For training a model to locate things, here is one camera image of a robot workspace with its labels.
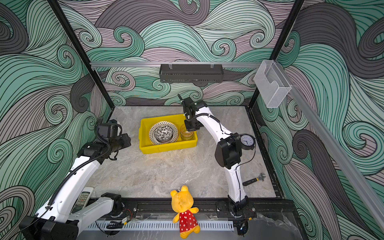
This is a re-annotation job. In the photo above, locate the pink plastic cup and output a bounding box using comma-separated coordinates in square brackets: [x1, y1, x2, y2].
[180, 124, 194, 141]

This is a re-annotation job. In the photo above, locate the dotted plate yellow rim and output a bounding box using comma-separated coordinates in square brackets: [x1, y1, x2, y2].
[149, 121, 179, 145]

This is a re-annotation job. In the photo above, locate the black leaf patterned bowl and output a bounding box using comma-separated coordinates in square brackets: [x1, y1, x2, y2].
[154, 125, 174, 143]

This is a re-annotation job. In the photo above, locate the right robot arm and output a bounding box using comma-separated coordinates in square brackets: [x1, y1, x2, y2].
[178, 94, 248, 215]

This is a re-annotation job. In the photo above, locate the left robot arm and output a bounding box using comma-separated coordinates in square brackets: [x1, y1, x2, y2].
[19, 120, 131, 240]

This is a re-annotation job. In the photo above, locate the yellow plastic bin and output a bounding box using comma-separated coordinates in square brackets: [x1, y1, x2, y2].
[139, 114, 198, 154]

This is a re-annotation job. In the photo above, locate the black alarm clock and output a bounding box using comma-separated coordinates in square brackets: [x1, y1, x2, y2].
[240, 134, 256, 150]

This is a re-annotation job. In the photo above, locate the white remote control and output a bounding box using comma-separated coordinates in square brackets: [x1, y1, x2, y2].
[71, 187, 94, 214]

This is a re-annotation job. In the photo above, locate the yellow plush bear red dress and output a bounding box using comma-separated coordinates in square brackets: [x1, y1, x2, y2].
[170, 185, 201, 239]

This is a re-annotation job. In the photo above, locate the black adjustable wrench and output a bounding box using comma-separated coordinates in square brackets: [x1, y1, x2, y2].
[243, 173, 266, 186]

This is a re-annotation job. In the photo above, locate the black wall shelf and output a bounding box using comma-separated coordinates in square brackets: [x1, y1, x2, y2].
[159, 64, 224, 83]

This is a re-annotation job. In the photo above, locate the clear acrylic wall holder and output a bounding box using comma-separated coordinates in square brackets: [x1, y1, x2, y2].
[254, 60, 292, 109]

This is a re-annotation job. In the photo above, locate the white slotted cable duct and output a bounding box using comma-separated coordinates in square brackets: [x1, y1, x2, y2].
[85, 220, 235, 232]

